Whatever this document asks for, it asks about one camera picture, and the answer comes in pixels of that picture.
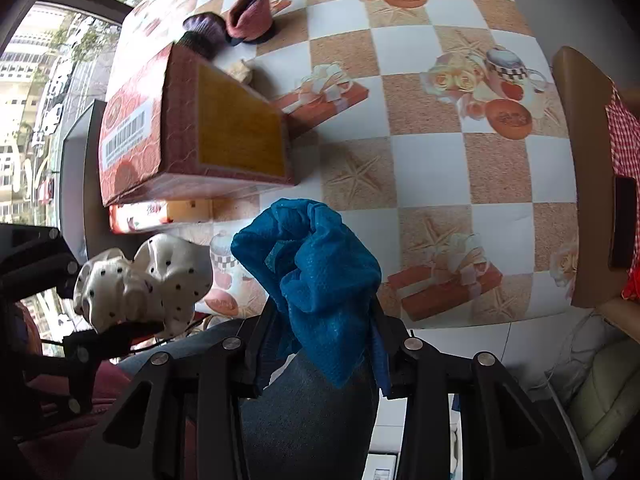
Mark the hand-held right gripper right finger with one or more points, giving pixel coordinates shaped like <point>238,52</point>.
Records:
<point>397,360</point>

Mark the checkered patterned tablecloth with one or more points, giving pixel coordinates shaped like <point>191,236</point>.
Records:
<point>450,160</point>

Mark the blue crinkled cloth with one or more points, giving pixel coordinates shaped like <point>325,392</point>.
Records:
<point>320,280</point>

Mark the red gingham cloth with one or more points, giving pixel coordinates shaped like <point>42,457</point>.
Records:
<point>625,130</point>

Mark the pink knit sock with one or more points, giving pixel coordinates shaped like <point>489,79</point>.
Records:
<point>250,17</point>

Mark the orange floral tissue pack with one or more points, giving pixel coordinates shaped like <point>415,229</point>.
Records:
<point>150,215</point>

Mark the red patterned cardboard box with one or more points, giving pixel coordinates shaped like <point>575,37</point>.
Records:
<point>140,130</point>

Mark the purple knit sock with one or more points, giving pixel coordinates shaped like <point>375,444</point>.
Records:
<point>202,35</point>

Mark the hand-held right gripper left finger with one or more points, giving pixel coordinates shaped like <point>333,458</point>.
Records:
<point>257,355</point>

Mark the brown wooden chair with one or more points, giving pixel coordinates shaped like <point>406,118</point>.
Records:
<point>585,185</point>

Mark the red fabric item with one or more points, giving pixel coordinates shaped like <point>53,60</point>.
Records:
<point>632,282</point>

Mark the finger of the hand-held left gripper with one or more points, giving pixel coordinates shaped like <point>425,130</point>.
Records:
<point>40,255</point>
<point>110,337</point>

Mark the white polka-dot scrunchie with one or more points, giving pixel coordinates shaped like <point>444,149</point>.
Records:
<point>145,280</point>

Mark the white box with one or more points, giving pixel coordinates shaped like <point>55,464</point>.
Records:
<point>90,180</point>

